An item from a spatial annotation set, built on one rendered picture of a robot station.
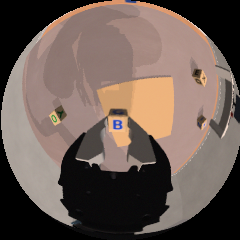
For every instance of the wooden letter block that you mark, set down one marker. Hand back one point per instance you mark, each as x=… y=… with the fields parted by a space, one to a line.
x=58 y=115
x=199 y=77
x=117 y=120
x=201 y=122

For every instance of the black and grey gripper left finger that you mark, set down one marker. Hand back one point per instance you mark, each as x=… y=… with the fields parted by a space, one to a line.
x=86 y=150

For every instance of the orange flat mat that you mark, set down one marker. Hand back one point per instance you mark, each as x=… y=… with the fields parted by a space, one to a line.
x=150 y=102

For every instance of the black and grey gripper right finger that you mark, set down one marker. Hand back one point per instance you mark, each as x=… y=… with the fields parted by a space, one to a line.
x=147 y=154

